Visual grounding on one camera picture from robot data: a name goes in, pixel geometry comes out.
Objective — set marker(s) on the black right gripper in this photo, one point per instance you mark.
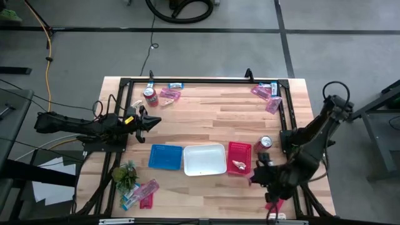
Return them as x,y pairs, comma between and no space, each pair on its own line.
272,181

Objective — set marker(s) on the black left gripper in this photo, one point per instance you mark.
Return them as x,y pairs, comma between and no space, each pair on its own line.
141,125

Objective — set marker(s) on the blue white candy bar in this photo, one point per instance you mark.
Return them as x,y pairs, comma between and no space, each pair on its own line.
126,205
274,88
265,84
131,192
150,84
175,85

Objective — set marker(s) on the red Twizzlers candy bag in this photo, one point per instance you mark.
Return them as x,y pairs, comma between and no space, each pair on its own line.
146,202
279,203

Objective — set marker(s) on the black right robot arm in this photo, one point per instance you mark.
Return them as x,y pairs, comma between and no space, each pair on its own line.
315,143

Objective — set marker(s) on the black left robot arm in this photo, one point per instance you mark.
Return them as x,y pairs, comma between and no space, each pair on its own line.
72,124

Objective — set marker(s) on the red soda can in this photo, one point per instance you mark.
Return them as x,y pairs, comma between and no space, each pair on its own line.
151,97
264,143

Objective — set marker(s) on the red plastic basket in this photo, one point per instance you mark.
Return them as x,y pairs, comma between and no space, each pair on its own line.
239,153

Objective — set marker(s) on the blue plastic basket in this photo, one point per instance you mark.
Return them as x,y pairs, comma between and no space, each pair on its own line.
165,157

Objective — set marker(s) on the white plastic tray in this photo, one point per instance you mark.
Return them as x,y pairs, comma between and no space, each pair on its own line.
204,159

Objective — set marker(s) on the small potted green plant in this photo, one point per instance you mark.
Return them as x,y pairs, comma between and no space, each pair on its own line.
125,178

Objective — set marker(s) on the white paper sheet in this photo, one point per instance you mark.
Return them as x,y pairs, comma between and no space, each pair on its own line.
53,192

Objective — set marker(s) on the grey metal side table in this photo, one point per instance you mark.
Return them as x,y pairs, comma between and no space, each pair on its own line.
376,140

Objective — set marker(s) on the black floor beam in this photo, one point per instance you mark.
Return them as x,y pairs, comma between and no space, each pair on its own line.
31,173

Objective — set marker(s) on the black flat bar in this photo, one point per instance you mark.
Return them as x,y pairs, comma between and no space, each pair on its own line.
15,70

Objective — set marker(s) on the black stand leg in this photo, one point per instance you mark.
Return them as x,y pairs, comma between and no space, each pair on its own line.
39,15

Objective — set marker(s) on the person's foot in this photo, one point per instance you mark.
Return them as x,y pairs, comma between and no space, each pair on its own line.
9,15

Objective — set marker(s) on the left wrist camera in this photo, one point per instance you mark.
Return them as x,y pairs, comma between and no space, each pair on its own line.
132,111

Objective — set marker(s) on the black frame clamp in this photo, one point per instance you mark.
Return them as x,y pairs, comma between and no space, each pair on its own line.
151,75
249,75

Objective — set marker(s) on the silver metal bracket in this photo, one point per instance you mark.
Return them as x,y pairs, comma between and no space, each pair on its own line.
290,222
115,221

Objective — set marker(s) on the black aluminium table frame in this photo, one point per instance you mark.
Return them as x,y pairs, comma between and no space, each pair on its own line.
203,80

